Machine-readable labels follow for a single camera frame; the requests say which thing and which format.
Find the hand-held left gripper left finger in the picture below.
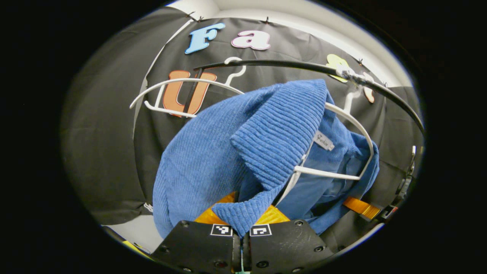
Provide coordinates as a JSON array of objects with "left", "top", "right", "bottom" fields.
[{"left": 151, "top": 191, "right": 243, "bottom": 274}]

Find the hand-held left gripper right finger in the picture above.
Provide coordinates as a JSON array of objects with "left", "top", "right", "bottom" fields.
[{"left": 242, "top": 205, "right": 334, "bottom": 274}]

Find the white wire hanger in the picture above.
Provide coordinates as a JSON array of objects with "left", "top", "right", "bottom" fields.
[
  {"left": 274, "top": 63, "right": 375, "bottom": 206},
  {"left": 129, "top": 57, "right": 247, "bottom": 118}
]

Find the blue corduroy jacket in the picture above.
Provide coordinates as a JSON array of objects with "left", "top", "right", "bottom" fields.
[{"left": 152, "top": 79, "right": 380, "bottom": 238}]

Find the black clothes rack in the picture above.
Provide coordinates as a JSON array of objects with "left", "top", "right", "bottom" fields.
[{"left": 186, "top": 60, "right": 426, "bottom": 137}]

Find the yellow black floor tape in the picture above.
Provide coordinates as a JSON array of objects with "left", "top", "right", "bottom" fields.
[{"left": 122, "top": 240, "right": 153, "bottom": 260}]

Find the black backdrop cloth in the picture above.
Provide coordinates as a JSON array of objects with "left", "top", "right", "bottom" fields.
[{"left": 61, "top": 8, "right": 425, "bottom": 253}]

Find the empty white wire hanger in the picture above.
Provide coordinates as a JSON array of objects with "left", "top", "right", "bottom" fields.
[{"left": 129, "top": 57, "right": 247, "bottom": 118}]

